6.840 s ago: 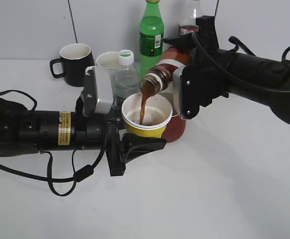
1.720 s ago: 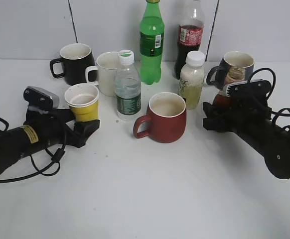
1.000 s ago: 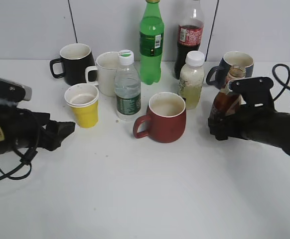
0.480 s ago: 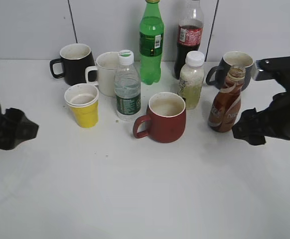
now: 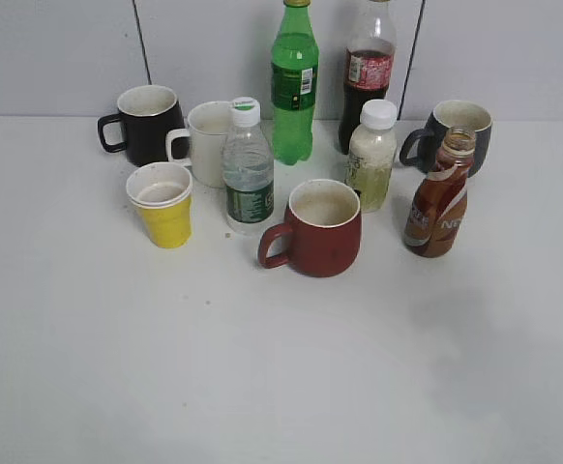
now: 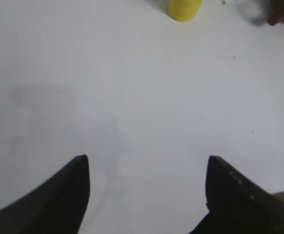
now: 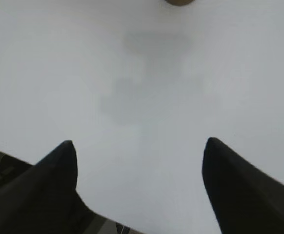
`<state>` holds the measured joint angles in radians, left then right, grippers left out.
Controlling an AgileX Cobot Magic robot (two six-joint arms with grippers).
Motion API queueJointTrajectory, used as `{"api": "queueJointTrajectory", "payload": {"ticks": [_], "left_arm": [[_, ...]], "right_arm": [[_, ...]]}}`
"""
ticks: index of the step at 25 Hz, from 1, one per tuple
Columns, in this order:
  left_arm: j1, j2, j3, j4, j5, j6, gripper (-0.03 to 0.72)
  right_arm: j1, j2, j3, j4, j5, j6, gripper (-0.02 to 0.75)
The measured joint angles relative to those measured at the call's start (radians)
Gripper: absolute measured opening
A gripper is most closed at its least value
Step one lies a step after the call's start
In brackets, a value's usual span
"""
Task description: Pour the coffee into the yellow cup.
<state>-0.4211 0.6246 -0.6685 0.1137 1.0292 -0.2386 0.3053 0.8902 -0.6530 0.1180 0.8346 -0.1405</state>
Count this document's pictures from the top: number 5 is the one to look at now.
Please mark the dark blue-grey mug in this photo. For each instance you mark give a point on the dark blue-grey mug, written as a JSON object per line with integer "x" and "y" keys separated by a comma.
{"x": 420, "y": 147}

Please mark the clear water bottle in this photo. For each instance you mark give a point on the clear water bottle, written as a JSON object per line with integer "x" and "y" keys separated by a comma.
{"x": 247, "y": 170}

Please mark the white ceramic mug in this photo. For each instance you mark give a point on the white ceramic mug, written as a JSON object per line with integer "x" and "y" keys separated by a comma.
{"x": 208, "y": 126}

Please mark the red ceramic mug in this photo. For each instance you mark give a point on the red ceramic mug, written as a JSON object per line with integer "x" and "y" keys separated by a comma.
{"x": 321, "y": 231}

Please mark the brown Nescafe coffee bottle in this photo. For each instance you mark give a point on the brown Nescafe coffee bottle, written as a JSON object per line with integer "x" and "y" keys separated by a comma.
{"x": 440, "y": 202}

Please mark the pale yellow juice bottle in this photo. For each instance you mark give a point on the pale yellow juice bottle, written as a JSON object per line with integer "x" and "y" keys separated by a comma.
{"x": 372, "y": 149}

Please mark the yellow paper cup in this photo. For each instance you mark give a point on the yellow paper cup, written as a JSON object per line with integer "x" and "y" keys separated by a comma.
{"x": 161, "y": 193}

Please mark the dark cola bottle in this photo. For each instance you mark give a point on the dark cola bottle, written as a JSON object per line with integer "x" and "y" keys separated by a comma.
{"x": 369, "y": 59}

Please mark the black ceramic mug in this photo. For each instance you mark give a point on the black ceramic mug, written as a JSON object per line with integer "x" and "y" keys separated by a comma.
{"x": 146, "y": 114}

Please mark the green soda bottle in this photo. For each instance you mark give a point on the green soda bottle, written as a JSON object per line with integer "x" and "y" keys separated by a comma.
{"x": 294, "y": 64}

